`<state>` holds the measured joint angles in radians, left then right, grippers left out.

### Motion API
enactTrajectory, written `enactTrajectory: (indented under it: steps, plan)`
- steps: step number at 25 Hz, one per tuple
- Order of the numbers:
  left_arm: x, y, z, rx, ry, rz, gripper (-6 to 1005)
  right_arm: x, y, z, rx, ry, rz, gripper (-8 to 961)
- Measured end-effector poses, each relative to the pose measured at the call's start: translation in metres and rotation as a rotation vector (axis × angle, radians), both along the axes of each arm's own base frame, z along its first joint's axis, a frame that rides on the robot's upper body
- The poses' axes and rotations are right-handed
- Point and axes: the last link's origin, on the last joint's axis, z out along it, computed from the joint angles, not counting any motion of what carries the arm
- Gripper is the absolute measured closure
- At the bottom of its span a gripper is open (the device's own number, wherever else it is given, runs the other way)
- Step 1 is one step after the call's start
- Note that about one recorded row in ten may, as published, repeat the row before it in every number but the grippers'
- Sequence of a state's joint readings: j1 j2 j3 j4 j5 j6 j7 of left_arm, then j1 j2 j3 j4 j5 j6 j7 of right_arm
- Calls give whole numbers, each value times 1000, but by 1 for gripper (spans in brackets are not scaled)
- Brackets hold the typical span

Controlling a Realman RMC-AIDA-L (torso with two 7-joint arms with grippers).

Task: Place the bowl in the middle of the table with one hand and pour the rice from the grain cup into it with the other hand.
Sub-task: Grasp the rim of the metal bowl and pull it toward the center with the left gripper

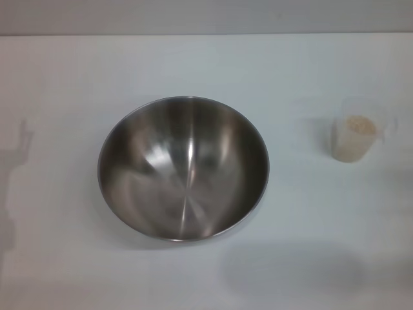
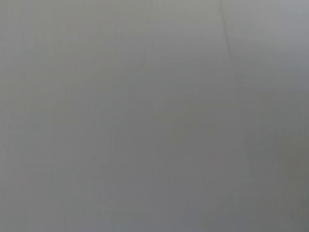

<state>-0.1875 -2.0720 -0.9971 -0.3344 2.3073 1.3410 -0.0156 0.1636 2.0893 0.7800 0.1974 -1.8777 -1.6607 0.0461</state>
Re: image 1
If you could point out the stainless steel mixing bowl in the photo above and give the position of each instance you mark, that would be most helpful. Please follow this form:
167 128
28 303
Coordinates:
180 174

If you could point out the clear plastic measuring cup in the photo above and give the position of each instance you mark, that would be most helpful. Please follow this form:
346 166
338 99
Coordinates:
350 151

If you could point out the white rice grains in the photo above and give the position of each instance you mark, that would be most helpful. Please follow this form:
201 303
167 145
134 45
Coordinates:
359 126

